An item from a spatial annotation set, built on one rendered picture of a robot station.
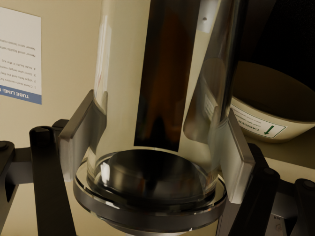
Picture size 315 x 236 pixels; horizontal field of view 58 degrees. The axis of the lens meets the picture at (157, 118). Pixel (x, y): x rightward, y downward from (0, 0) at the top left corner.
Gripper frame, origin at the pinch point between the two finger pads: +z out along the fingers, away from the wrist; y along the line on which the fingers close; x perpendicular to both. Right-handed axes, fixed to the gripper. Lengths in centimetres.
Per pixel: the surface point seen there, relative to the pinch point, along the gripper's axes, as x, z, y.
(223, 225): -17.4, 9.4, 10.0
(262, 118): -4.8, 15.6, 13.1
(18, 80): -24, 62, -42
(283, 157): -9.9, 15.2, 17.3
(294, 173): -11.5, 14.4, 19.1
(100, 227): -89, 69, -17
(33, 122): -38, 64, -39
